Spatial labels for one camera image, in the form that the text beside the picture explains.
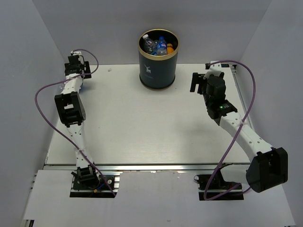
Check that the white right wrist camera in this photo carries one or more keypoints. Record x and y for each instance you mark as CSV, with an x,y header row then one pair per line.
x,y
213,69

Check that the small orange juice bottle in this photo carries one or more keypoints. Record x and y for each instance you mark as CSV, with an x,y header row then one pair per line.
x,y
170,48

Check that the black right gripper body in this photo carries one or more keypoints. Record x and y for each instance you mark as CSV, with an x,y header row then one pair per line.
x,y
206,99

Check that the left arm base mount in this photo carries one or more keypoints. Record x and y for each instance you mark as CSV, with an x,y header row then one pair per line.
x,y
94,188

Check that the pepsi label clear bottle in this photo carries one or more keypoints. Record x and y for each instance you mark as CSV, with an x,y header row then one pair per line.
x,y
162,47

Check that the blue corner sticker right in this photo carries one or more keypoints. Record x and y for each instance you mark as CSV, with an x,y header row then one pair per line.
x,y
225,65

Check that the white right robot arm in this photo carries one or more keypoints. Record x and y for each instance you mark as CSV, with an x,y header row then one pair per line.
x,y
268,165

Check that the dark blue gold-rimmed bin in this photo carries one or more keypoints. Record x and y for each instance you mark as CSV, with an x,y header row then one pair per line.
x,y
158,72

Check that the clear bottle blue label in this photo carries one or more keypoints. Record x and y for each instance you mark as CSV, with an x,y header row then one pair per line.
x,y
148,44

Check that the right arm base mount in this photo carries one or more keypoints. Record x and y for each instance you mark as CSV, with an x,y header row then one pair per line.
x,y
217,186

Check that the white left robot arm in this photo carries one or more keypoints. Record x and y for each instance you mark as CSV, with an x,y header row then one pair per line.
x,y
72,114

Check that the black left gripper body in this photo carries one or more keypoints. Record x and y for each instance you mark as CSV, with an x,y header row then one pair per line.
x,y
86,71

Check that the blue cap blue label bottle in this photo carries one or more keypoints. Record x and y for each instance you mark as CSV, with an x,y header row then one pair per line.
x,y
155,47

